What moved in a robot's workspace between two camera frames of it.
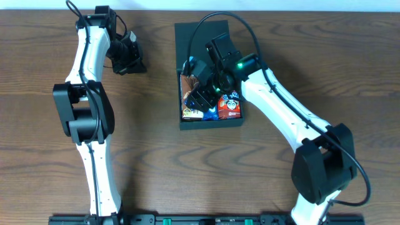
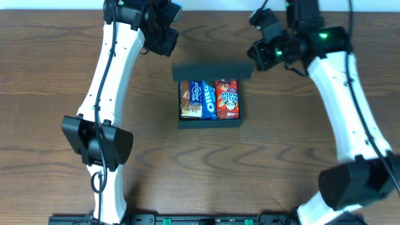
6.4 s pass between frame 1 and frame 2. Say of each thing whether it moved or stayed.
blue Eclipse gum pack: moved
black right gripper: moved
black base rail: stayed
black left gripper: moved
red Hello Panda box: stayed
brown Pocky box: stayed
